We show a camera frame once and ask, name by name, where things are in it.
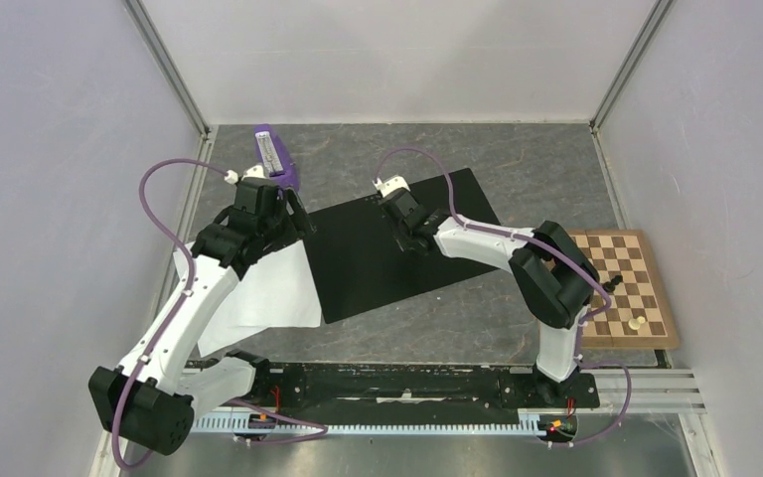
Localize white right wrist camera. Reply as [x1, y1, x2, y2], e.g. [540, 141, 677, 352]
[373, 175, 410, 198]

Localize white chess piece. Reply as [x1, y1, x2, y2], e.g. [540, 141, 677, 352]
[627, 316, 647, 331]

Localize white paper sheets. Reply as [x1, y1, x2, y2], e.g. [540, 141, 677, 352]
[196, 240, 322, 357]

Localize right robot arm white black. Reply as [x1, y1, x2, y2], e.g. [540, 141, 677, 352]
[379, 186, 604, 405]

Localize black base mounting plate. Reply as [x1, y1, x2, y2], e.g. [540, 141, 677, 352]
[243, 363, 600, 425]

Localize purple cable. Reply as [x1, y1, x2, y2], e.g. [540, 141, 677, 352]
[111, 157, 329, 470]
[373, 145, 633, 447]

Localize wooden chessboard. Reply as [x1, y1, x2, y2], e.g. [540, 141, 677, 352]
[569, 230, 680, 350]

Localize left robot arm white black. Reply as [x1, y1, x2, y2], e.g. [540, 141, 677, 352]
[88, 177, 314, 455]

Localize black folder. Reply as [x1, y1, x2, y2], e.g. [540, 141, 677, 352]
[303, 194, 493, 324]

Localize black chess piece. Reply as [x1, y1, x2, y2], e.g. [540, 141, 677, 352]
[602, 274, 623, 294]

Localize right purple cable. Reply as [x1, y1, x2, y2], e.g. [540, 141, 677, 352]
[373, 145, 633, 447]

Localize aluminium frame rail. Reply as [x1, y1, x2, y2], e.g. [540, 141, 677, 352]
[170, 363, 705, 441]

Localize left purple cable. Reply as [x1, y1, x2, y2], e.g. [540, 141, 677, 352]
[111, 157, 329, 470]

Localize purple metronome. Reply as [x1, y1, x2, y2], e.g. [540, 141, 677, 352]
[253, 124, 300, 192]

